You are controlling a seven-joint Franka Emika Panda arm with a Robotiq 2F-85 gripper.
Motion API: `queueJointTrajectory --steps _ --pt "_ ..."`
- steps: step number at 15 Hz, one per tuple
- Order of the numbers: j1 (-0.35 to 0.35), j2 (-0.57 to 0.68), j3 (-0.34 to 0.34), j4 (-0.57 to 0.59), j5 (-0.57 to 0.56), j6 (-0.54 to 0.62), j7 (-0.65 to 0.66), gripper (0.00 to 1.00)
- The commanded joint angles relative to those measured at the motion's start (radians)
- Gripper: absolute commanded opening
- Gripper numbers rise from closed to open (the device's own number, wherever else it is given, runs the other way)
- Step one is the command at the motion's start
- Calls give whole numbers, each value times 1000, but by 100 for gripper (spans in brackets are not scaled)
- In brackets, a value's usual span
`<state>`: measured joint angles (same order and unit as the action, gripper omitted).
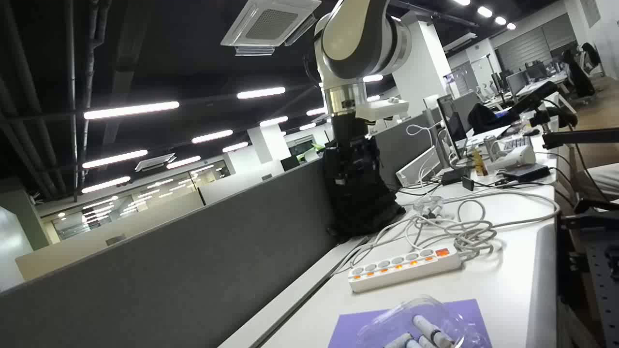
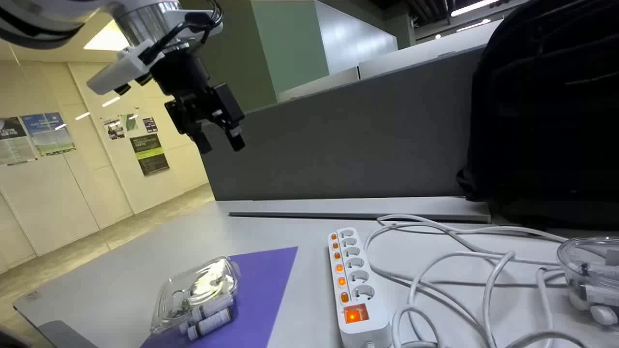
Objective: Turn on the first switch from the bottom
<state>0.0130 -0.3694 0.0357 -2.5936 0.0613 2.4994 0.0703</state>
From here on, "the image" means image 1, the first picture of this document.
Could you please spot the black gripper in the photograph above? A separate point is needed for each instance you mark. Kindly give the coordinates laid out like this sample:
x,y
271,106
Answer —
x,y
356,166

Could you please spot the white power strip orange switches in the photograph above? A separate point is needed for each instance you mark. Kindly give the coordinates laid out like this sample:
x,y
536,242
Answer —
x,y
406,267

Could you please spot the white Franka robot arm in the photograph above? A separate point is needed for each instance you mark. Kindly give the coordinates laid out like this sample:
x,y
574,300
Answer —
x,y
360,39

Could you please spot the purple mat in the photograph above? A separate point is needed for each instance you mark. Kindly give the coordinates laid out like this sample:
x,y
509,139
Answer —
x,y
350,329

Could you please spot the black computer monitor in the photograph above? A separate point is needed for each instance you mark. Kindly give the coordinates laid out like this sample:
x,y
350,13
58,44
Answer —
x,y
449,126

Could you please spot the yellow bottle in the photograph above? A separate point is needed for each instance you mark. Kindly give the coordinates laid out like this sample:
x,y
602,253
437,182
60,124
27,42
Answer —
x,y
476,160

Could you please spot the clear plastic container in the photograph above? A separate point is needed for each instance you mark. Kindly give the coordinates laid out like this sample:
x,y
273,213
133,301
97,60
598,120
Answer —
x,y
425,321

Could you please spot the grey marker pen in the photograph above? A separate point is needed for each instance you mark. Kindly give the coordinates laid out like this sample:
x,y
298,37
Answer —
x,y
400,340
429,330

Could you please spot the ceiling tube light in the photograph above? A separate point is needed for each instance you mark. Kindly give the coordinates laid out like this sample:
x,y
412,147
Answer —
x,y
273,120
104,184
114,158
131,108
184,160
259,93
211,135

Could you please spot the white building pillar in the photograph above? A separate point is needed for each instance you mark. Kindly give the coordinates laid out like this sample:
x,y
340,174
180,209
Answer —
x,y
422,69

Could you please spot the white cylindrical device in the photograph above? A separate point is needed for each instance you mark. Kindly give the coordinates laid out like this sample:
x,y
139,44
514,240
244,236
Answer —
x,y
511,151

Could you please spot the flat black device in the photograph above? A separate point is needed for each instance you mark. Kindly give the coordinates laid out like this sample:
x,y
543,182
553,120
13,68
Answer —
x,y
524,172

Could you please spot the grey desk partition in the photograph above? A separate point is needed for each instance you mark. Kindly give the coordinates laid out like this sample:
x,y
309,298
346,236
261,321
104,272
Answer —
x,y
193,276

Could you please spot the ceiling air conditioner unit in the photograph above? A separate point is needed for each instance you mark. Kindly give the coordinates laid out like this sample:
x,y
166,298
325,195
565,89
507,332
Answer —
x,y
267,23

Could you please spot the black perforated plate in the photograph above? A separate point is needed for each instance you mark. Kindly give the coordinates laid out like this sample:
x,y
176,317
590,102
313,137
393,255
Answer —
x,y
602,290

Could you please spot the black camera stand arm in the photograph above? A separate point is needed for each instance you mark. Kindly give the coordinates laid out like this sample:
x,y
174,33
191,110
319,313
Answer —
x,y
580,135

